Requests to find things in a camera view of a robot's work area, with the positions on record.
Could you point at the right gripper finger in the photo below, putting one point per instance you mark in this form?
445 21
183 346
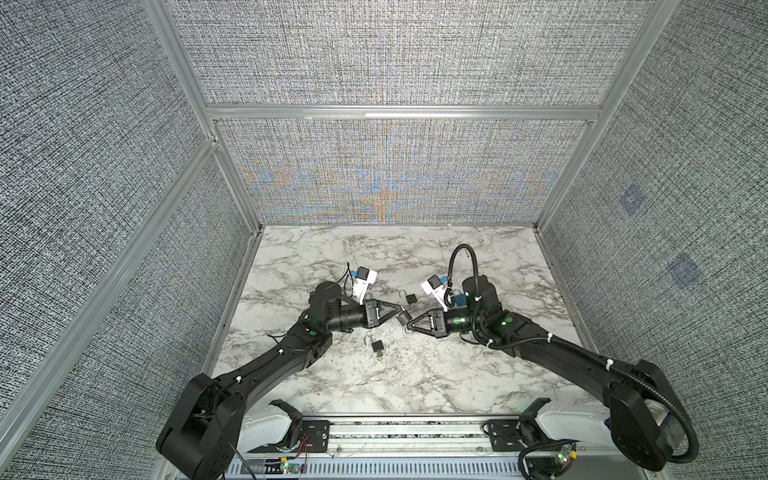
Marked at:
420 330
431 319

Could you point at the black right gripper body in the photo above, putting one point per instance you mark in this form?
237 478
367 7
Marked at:
458 321

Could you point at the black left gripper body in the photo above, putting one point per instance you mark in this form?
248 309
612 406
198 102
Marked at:
352 318

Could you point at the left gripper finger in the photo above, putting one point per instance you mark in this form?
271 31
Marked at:
385 307
376 318

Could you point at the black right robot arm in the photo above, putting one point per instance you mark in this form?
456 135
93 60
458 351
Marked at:
644 418

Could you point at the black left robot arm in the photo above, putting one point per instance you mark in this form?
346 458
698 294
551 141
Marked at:
201 435

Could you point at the green circuit board left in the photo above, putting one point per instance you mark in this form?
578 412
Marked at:
292 466

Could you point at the green circuit board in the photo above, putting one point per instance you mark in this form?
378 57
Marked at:
292 466
563 458

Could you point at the green circuit board right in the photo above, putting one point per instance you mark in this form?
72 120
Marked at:
563 458

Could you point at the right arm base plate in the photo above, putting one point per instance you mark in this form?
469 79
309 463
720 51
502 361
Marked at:
510 435

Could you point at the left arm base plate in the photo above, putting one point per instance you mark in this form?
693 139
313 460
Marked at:
312 435

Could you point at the aluminium front rail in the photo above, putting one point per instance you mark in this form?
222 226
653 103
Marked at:
412 447

